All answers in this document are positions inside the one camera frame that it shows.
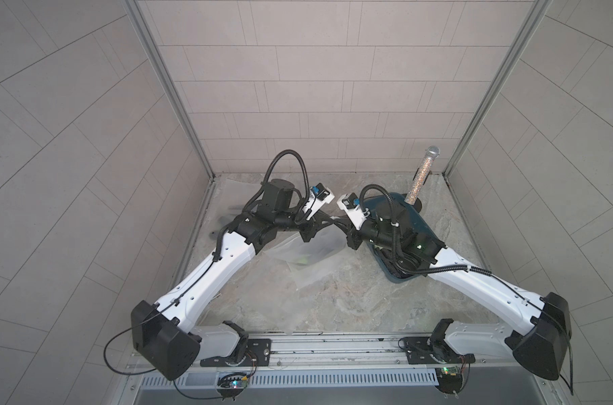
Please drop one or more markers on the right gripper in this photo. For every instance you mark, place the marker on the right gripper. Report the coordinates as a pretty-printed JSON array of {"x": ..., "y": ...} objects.
[{"x": 353, "y": 234}]

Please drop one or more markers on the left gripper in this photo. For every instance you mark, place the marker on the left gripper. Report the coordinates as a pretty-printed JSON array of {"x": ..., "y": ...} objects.
[{"x": 311, "y": 227}]

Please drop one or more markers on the teal plastic bin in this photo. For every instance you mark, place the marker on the teal plastic bin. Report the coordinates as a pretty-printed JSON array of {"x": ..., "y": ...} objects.
[{"x": 379, "y": 206}]

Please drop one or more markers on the clear zip-top bag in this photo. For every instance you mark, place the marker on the clear zip-top bag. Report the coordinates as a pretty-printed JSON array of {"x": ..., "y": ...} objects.
[
  {"x": 229, "y": 200},
  {"x": 325, "y": 245}
]

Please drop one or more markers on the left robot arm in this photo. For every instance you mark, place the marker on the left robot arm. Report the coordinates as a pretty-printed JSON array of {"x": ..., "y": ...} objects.
[{"x": 165, "y": 332}]

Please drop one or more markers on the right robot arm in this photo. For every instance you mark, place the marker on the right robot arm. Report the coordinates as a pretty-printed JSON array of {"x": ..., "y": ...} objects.
[{"x": 533, "y": 330}]

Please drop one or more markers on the right controller board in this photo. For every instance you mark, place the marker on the right controller board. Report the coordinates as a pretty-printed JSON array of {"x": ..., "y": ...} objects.
[{"x": 450, "y": 380}]

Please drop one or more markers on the controller board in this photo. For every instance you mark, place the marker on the controller board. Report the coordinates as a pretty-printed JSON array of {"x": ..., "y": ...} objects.
[
  {"x": 232, "y": 385},
  {"x": 450, "y": 380}
]

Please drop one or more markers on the left controller board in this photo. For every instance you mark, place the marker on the left controller board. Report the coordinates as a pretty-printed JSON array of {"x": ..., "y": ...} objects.
[{"x": 232, "y": 385}]

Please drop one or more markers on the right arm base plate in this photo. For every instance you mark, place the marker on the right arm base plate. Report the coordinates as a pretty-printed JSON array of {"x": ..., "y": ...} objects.
[{"x": 425, "y": 351}]

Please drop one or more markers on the aluminium mounting rail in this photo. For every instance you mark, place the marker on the aluminium mounting rail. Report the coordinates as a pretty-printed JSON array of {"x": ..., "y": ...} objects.
[{"x": 337, "y": 349}]

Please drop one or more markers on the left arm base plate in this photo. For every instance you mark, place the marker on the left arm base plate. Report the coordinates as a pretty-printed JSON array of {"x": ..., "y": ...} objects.
[{"x": 257, "y": 353}]

